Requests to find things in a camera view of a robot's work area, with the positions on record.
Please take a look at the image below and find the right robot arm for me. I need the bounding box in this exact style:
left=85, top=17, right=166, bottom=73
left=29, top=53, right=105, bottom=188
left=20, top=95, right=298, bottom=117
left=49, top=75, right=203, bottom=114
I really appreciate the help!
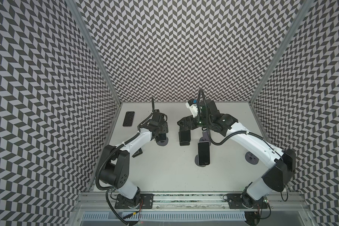
left=177, top=98, right=296, bottom=209

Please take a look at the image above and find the grey stand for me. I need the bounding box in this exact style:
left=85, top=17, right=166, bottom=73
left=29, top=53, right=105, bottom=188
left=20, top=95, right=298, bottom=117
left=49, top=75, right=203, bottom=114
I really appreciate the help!
left=195, top=155, right=206, bottom=167
left=199, top=130, right=211, bottom=146
left=245, top=152, right=259, bottom=165
left=156, top=138, right=169, bottom=147

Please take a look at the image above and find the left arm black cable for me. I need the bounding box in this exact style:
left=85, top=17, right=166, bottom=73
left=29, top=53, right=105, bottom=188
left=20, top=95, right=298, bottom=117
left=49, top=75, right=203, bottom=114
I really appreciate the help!
left=95, top=97, right=156, bottom=191

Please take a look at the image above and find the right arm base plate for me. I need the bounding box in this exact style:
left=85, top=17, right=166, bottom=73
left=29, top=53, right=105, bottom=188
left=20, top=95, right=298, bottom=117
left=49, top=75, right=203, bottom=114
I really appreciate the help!
left=223, top=193, right=268, bottom=210

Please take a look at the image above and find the black stand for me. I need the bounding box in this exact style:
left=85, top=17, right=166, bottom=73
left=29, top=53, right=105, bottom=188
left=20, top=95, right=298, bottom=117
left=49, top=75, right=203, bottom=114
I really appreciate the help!
left=179, top=140, right=190, bottom=146
left=132, top=148, right=143, bottom=158

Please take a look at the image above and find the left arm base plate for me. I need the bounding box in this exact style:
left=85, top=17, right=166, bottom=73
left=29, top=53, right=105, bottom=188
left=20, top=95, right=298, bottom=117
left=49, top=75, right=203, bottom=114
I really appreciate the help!
left=115, top=193, right=154, bottom=209

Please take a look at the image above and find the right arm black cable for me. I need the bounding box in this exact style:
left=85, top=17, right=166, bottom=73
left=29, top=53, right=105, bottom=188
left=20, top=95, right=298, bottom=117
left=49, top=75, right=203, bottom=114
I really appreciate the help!
left=197, top=88, right=272, bottom=147

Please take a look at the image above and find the phone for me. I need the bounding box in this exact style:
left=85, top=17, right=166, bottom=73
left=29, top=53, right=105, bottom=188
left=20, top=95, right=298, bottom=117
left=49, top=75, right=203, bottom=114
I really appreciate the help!
left=198, top=141, right=210, bottom=166
left=179, top=130, right=191, bottom=143
left=155, top=133, right=167, bottom=142
left=122, top=111, right=135, bottom=127

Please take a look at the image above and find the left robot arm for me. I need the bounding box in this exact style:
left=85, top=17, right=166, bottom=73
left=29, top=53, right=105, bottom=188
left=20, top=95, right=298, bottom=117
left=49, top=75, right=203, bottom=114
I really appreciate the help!
left=95, top=109, right=169, bottom=207

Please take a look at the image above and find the aluminium mounting rail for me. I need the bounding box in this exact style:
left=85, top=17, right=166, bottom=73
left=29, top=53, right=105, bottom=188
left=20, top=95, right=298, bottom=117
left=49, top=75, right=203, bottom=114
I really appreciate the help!
left=73, top=192, right=310, bottom=211

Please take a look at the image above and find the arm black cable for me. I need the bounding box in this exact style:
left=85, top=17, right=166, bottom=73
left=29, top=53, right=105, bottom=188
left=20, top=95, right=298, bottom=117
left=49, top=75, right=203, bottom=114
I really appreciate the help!
left=197, top=88, right=272, bottom=147
left=95, top=97, right=156, bottom=191

